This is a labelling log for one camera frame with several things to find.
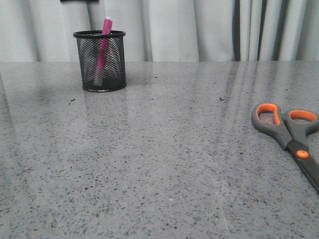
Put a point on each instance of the pink marker pen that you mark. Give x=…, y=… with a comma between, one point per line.
x=101, y=61

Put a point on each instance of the grey orange handled scissors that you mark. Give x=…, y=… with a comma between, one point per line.
x=290, y=130

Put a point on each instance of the grey pleated curtain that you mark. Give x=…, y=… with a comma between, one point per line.
x=164, y=30

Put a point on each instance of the black mesh pen cup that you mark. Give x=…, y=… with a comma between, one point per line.
x=114, y=74

